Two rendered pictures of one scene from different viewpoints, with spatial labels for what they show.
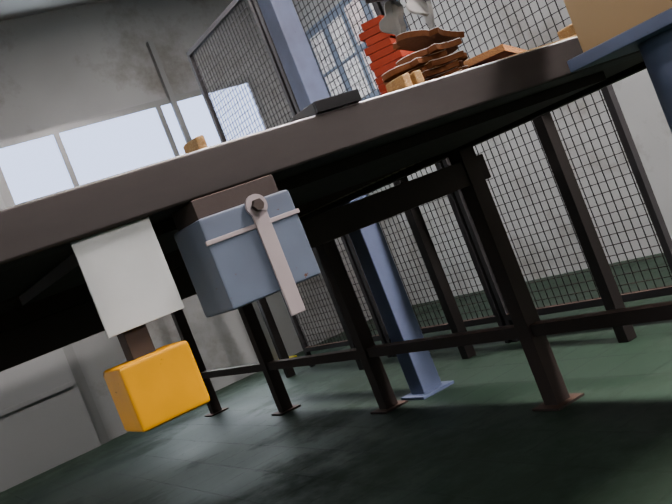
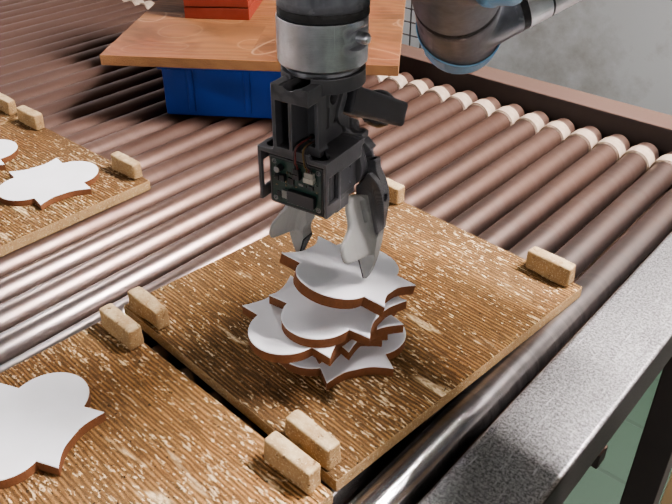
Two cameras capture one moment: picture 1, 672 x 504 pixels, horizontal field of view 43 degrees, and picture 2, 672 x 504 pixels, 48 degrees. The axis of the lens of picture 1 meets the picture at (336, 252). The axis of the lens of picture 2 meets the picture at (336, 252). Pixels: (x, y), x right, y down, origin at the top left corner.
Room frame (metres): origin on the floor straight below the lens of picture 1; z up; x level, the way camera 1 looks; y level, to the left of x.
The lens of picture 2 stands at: (1.05, -0.10, 1.47)
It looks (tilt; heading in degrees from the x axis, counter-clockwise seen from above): 34 degrees down; 341
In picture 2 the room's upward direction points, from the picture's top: straight up
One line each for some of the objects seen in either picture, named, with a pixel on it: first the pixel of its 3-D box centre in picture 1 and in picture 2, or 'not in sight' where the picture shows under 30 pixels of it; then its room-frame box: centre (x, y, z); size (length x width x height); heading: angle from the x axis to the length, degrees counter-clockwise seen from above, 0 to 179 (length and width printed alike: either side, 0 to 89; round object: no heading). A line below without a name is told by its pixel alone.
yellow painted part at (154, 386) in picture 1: (132, 326); not in sight; (1.03, 0.26, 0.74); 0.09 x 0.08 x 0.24; 120
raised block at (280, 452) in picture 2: (399, 85); (292, 461); (1.49, -0.21, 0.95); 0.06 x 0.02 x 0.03; 28
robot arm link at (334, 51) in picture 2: not in sight; (325, 41); (1.63, -0.29, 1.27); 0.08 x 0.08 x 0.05
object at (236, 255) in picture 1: (249, 256); not in sight; (1.13, 0.11, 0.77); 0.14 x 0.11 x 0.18; 120
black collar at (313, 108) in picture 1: (325, 108); not in sight; (1.24, -0.06, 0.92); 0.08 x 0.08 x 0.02; 30
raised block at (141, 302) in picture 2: not in sight; (148, 307); (1.75, -0.11, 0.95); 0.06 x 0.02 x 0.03; 26
